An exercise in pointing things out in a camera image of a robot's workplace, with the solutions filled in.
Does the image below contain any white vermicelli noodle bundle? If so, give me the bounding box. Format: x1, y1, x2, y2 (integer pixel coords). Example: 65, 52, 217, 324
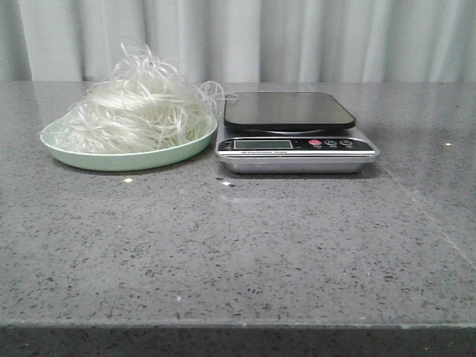
41, 45, 229, 155

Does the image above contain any silver black kitchen scale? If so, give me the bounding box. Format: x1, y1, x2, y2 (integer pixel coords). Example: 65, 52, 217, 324
214, 92, 379, 174

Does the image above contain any light green round plate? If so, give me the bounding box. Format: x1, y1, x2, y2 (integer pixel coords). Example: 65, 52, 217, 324
40, 119, 218, 172

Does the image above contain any white pleated curtain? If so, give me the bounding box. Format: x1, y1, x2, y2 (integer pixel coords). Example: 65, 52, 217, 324
1, 1, 475, 83

